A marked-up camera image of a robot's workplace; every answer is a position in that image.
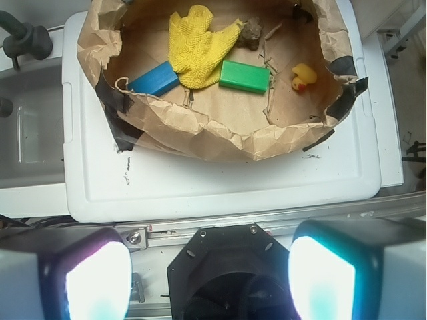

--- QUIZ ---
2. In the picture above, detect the green rectangular block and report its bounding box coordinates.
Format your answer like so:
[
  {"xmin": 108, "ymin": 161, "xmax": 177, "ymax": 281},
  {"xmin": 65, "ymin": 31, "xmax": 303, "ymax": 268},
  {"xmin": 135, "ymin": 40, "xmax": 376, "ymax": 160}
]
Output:
[{"xmin": 219, "ymin": 60, "xmax": 270, "ymax": 94}]

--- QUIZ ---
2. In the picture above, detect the yellow knitted cloth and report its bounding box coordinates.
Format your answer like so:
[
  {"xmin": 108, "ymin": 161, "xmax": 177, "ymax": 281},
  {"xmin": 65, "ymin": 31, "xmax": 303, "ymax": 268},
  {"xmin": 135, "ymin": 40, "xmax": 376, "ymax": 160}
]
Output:
[{"xmin": 168, "ymin": 5, "xmax": 244, "ymax": 89}]

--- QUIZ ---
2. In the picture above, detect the grey sink basin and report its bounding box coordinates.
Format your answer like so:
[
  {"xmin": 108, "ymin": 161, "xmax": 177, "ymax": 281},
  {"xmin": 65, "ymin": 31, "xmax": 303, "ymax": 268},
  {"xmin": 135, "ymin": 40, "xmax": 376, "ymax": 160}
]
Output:
[{"xmin": 1, "ymin": 58, "xmax": 65, "ymax": 188}]

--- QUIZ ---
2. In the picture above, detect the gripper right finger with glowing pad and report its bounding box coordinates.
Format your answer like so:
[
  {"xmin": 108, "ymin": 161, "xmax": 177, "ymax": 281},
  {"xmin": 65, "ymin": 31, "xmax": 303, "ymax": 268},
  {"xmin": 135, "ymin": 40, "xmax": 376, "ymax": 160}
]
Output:
[{"xmin": 288, "ymin": 219, "xmax": 426, "ymax": 319}]

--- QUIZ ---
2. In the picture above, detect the brown lumpy rock toy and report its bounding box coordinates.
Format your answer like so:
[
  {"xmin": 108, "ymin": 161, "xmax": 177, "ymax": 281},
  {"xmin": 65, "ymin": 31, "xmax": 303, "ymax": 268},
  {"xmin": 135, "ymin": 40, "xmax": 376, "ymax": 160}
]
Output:
[{"xmin": 236, "ymin": 17, "xmax": 263, "ymax": 51}]

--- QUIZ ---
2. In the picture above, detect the blue rectangular block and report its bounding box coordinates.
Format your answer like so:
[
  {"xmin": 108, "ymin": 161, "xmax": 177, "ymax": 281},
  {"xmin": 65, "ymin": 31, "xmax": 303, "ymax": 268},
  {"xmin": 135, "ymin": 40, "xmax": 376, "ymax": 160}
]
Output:
[{"xmin": 128, "ymin": 61, "xmax": 180, "ymax": 97}]

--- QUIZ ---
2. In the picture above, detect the white plastic bin lid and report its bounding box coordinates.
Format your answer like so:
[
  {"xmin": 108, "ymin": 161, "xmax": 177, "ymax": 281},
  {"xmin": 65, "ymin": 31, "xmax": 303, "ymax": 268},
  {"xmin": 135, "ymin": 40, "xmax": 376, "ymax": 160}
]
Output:
[{"xmin": 62, "ymin": 13, "xmax": 381, "ymax": 222}]

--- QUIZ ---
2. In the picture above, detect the yellow rubber duck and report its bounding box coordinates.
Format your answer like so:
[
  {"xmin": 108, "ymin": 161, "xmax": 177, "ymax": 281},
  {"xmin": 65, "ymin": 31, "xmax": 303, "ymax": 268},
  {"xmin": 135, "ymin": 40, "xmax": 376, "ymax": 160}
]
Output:
[{"xmin": 292, "ymin": 63, "xmax": 318, "ymax": 92}]

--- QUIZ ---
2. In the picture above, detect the aluminium frame rail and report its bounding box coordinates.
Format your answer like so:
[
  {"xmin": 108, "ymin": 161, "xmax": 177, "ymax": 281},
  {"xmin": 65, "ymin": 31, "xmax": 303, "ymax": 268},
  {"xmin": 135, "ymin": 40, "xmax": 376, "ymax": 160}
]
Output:
[{"xmin": 114, "ymin": 191, "xmax": 426, "ymax": 251}]

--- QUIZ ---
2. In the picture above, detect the black faucet fixture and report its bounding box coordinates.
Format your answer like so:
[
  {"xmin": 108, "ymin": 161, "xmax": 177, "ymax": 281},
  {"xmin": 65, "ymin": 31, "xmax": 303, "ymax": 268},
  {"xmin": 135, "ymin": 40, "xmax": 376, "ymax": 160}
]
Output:
[{"xmin": 1, "ymin": 11, "xmax": 53, "ymax": 71}]

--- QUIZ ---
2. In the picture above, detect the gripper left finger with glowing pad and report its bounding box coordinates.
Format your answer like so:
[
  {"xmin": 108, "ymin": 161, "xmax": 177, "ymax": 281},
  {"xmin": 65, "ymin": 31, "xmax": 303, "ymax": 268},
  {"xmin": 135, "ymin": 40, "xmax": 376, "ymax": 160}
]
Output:
[{"xmin": 1, "ymin": 227, "xmax": 132, "ymax": 319}]

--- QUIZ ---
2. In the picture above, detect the crumpled brown paper liner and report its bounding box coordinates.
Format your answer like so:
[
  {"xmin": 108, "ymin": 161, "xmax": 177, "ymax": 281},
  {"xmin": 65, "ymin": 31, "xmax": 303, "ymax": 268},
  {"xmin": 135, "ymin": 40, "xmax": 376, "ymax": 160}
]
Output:
[{"xmin": 77, "ymin": 1, "xmax": 368, "ymax": 162}]

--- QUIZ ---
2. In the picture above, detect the black octagonal mount plate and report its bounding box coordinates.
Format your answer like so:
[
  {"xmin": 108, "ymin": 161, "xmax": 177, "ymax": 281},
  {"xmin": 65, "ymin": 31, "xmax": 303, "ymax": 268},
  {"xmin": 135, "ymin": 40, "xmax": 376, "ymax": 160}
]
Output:
[{"xmin": 167, "ymin": 224, "xmax": 298, "ymax": 319}]

